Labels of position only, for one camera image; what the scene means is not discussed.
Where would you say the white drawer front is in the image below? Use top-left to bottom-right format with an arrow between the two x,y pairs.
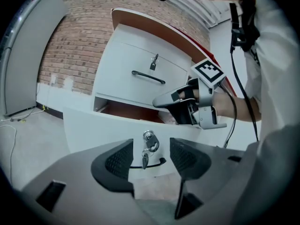
96,40 -> 189,106

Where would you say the person's right forearm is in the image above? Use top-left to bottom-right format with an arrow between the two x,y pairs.
212,91 -> 262,123

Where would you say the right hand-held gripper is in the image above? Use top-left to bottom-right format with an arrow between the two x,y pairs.
152,58 -> 228,130

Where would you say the black harness strap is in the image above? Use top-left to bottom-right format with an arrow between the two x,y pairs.
229,2 -> 247,54

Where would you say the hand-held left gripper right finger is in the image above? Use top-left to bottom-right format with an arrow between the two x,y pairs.
169,137 -> 246,220

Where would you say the grey metal cabinet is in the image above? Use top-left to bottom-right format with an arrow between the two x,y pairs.
0,0 -> 68,117

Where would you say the black harness cable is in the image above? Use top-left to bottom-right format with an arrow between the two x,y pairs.
230,52 -> 260,142

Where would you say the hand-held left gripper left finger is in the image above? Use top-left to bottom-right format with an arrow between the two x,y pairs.
18,138 -> 152,225

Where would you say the white drawer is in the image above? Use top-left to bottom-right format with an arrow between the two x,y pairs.
62,101 -> 203,181
96,40 -> 189,106

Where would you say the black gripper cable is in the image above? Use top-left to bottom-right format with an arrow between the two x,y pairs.
217,82 -> 238,149

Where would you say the white drawer cabinet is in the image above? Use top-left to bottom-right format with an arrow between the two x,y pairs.
92,7 -> 236,113

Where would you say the white floor cable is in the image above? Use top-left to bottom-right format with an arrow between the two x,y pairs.
0,124 -> 17,182

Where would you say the person's white shirt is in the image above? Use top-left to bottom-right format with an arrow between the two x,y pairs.
236,0 -> 300,225

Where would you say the black drawer handle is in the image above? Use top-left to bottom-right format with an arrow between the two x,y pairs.
131,70 -> 166,85
130,157 -> 167,170

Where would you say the black drawer key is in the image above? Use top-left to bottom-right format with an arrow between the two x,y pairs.
142,130 -> 160,171
150,53 -> 160,71

